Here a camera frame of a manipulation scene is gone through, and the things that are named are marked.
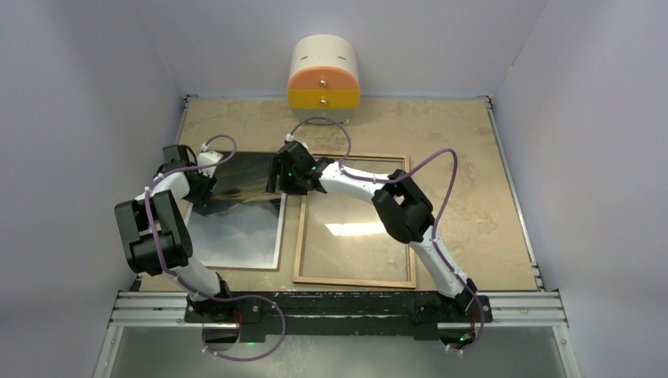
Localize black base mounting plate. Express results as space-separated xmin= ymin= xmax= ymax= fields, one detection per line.
xmin=184 ymin=291 xmax=493 ymax=344

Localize black wooden picture frame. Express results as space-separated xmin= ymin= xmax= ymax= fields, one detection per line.
xmin=291 ymin=152 xmax=418 ymax=290

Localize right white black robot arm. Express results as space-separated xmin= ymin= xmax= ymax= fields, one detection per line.
xmin=266 ymin=140 xmax=483 ymax=321

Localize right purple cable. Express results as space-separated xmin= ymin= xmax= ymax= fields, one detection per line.
xmin=284 ymin=116 xmax=486 ymax=357

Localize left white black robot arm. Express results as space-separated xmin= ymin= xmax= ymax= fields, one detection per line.
xmin=114 ymin=145 xmax=235 ymax=322

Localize round three-drawer mini cabinet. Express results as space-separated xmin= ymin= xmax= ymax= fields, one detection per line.
xmin=287 ymin=34 xmax=361 ymax=124

